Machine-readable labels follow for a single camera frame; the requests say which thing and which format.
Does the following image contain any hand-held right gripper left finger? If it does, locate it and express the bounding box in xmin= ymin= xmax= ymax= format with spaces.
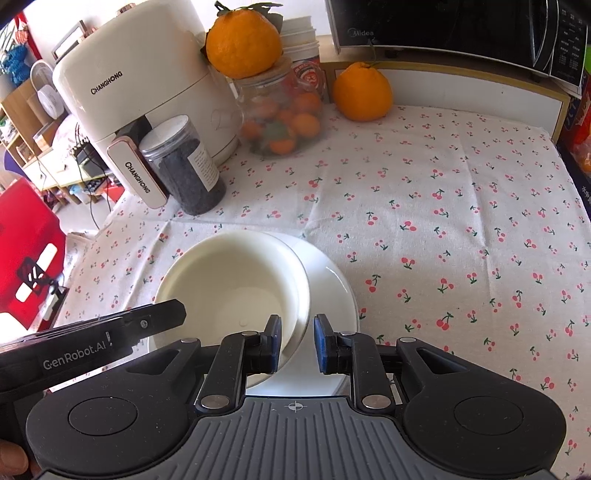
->
xmin=139 ymin=315 xmax=282 ymax=411

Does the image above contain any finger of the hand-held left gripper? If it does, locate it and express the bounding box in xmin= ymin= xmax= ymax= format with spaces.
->
xmin=108 ymin=299 xmax=187 ymax=352

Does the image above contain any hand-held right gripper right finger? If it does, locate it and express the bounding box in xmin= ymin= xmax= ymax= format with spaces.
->
xmin=314 ymin=315 xmax=467 ymax=409

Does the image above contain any large cream bowl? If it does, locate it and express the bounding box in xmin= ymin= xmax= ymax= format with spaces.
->
xmin=154 ymin=231 xmax=311 ymax=389

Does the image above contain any small cream bowl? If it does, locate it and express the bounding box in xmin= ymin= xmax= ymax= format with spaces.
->
xmin=159 ymin=232 xmax=303 ymax=342

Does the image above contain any person's left hand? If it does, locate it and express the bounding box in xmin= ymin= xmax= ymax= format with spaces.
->
xmin=0 ymin=439 xmax=42 ymax=480

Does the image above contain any black phone stand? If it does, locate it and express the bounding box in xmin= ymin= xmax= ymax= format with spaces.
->
xmin=17 ymin=261 xmax=70 ymax=324

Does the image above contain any clear jar of dark grains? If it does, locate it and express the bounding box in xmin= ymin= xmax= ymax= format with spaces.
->
xmin=140 ymin=115 xmax=227 ymax=217

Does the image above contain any red chair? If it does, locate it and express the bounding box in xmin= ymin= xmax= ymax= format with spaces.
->
xmin=0 ymin=178 xmax=69 ymax=319

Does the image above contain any black box appliance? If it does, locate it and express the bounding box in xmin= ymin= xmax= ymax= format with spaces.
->
xmin=74 ymin=143 xmax=112 ymax=178

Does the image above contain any cherry print tablecloth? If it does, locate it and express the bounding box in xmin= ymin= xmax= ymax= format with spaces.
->
xmin=60 ymin=99 xmax=591 ymax=462

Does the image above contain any pink lace cloth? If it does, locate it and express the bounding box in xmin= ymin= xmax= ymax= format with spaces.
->
xmin=48 ymin=111 xmax=93 ymax=153

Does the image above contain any glass jar of small oranges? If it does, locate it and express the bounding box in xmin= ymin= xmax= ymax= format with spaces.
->
xmin=231 ymin=55 xmax=329 ymax=158

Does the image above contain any wooden shelf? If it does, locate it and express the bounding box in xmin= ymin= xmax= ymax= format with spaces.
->
xmin=0 ymin=78 xmax=75 ymax=195

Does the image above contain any white desk fan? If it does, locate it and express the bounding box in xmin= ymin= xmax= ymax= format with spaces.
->
xmin=30 ymin=60 xmax=65 ymax=118

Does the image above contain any white air fryer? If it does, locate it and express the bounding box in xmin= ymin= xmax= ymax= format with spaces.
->
xmin=52 ymin=0 xmax=244 ymax=209

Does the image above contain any large orange with leaves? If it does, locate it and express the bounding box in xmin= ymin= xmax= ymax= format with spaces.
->
xmin=203 ymin=1 xmax=284 ymax=79

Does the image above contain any blue woven ornament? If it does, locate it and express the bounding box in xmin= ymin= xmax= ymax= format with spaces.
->
xmin=0 ymin=44 xmax=28 ymax=86

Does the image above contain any white wooden-framed board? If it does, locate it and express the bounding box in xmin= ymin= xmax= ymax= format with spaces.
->
xmin=318 ymin=60 xmax=571 ymax=144

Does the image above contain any stack of white paper cups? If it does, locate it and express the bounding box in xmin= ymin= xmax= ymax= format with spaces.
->
xmin=278 ymin=16 xmax=329 ymax=104

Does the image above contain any red snack package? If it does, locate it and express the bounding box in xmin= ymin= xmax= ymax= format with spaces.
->
xmin=556 ymin=60 xmax=591 ymax=185

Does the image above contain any black microwave oven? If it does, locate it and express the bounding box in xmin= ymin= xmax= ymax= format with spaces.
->
xmin=325 ymin=0 xmax=587 ymax=97

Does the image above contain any black cable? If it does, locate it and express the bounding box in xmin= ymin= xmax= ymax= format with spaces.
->
xmin=71 ymin=134 xmax=114 ymax=227

